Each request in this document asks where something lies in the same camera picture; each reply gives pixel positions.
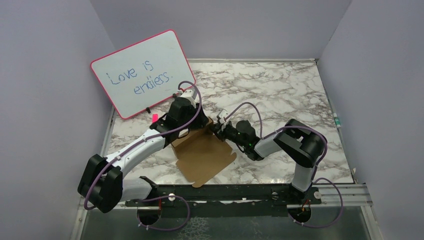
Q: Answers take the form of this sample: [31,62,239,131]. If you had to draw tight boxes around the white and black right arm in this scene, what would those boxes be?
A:
[210,119,328,204]

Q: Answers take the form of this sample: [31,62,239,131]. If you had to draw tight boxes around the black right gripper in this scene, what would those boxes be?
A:
[209,121,248,148]

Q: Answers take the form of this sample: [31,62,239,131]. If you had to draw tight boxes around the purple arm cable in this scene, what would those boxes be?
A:
[222,101,345,229]
[83,80,203,232]

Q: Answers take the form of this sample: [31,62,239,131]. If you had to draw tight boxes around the pink framed whiteboard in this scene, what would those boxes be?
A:
[90,29,196,120]

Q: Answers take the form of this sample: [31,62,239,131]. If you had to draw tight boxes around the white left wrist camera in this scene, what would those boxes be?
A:
[180,89,198,101]

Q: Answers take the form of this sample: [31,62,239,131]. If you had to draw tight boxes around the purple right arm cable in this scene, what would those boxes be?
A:
[222,101,345,229]

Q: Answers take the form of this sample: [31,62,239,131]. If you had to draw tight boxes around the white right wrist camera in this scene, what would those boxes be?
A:
[217,109,229,131]

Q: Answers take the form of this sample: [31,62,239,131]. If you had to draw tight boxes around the pink marker pen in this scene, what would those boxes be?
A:
[151,113,159,124]

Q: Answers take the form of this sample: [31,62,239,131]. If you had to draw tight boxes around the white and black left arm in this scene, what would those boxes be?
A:
[77,97,209,213]

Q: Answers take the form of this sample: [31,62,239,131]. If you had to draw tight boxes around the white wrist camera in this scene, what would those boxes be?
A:
[217,109,229,131]
[180,89,198,101]

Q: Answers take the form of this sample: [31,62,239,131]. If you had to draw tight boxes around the aluminium frame rail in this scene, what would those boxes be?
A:
[78,185,374,210]

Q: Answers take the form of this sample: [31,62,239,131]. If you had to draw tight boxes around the brown cardboard box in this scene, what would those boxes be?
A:
[171,118,237,188]

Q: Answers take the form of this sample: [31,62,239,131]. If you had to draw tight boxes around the green capped marker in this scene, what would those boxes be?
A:
[333,112,341,129]

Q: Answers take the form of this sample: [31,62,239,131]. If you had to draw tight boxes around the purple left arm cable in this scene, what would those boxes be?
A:
[83,80,203,232]

